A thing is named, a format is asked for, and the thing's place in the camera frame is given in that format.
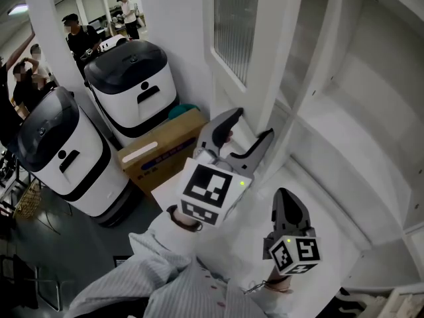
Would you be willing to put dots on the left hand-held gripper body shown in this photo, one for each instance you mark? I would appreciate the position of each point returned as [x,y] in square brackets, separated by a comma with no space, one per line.
[207,187]

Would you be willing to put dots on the black metal chair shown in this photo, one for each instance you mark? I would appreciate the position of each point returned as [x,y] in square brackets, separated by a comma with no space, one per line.
[20,283]

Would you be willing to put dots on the teal round object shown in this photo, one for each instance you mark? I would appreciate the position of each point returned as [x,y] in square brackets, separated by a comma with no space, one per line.
[182,110]

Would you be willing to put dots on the brown cardboard box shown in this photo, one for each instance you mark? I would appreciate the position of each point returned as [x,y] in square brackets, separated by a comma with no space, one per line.
[159,171]

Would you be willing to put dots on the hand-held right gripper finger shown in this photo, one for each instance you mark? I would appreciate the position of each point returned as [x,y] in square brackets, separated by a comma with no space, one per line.
[293,210]
[276,217]

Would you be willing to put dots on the person's striped shirt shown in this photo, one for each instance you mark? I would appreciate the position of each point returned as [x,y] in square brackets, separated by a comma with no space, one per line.
[172,293]

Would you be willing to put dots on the white glass cabinet door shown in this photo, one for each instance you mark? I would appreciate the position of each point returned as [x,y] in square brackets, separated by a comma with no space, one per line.
[265,78]

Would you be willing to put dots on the white black service robot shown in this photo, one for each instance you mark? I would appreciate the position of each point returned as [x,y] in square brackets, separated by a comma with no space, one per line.
[145,111]
[89,177]

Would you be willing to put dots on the white desk with hutch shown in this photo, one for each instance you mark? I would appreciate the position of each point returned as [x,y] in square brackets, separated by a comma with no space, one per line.
[364,111]

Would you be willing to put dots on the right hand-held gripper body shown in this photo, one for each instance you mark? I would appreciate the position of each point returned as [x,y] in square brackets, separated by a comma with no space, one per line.
[308,248]

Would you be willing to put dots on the ceiling light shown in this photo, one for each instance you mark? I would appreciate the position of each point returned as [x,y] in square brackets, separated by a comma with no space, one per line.
[18,10]

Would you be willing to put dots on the black floor plate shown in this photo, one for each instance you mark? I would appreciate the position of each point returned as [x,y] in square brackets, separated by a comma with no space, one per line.
[122,261]

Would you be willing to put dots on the white ornate furniture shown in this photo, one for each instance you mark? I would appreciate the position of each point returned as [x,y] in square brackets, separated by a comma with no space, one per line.
[404,301]

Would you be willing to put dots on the person's left forearm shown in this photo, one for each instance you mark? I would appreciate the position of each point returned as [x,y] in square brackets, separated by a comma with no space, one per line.
[159,243]

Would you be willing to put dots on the dark wristband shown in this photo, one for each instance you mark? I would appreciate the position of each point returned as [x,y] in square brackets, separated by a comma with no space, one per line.
[183,224]

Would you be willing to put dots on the person's right forearm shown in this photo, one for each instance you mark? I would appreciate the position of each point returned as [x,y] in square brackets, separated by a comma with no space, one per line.
[275,296]

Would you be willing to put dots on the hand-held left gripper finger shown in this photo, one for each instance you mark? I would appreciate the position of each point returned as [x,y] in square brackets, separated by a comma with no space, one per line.
[251,159]
[207,137]

